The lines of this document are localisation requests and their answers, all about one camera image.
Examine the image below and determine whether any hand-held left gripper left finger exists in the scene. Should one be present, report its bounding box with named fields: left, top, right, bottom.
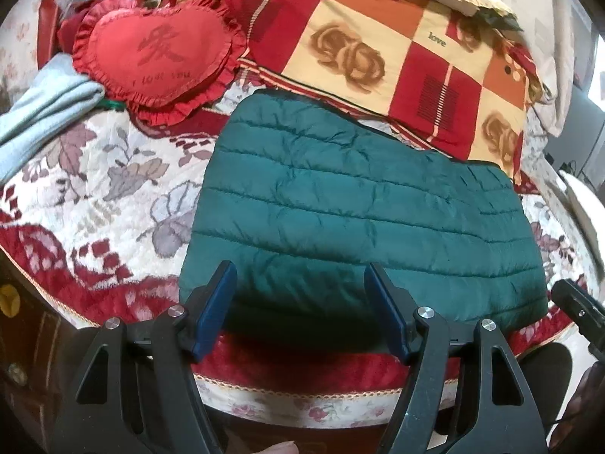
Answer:
left=52, top=260, right=238, bottom=454

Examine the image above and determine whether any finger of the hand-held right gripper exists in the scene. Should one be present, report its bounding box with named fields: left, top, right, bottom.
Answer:
left=551, top=278, right=605, bottom=355

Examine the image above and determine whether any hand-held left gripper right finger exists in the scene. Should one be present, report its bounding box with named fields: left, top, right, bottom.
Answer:
left=364, top=262, right=549, bottom=454

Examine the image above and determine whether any green puffer jacket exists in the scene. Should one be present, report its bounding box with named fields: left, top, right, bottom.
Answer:
left=178, top=89, right=551, bottom=341

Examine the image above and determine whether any person's left hand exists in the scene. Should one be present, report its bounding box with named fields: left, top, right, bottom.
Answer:
left=255, top=441, right=299, bottom=454

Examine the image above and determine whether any pale floral bed sheet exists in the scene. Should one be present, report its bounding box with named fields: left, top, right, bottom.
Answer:
left=194, top=373, right=461, bottom=432

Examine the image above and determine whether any red and white floral blanket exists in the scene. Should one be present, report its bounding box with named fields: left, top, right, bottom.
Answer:
left=0, top=57, right=601, bottom=431

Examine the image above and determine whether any red heart-shaped frilled pillow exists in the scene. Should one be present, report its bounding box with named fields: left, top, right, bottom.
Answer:
left=71, top=0, right=249, bottom=126

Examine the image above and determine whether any light blue folded cloth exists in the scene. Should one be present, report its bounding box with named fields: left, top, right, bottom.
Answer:
left=0, top=52, right=107, bottom=183

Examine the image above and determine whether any white curtain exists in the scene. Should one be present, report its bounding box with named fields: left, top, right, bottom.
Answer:
left=513, top=0, right=599, bottom=140

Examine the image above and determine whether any red checkered rose quilt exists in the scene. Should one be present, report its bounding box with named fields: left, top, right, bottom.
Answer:
left=161, top=0, right=544, bottom=185

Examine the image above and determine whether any red bag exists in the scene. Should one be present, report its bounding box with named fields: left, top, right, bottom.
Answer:
left=40, top=0, right=68, bottom=54

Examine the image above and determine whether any dark wooden bed frame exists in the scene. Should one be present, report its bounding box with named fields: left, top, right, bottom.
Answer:
left=0, top=255, right=98, bottom=454

